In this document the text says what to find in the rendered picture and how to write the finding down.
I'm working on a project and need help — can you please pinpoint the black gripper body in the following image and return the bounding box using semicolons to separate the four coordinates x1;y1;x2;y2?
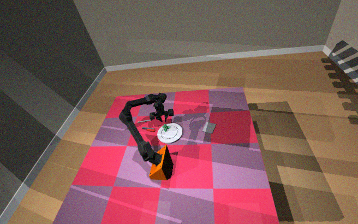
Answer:
150;107;174;120

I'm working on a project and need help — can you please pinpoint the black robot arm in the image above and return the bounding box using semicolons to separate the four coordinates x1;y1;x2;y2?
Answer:
119;93;167;166

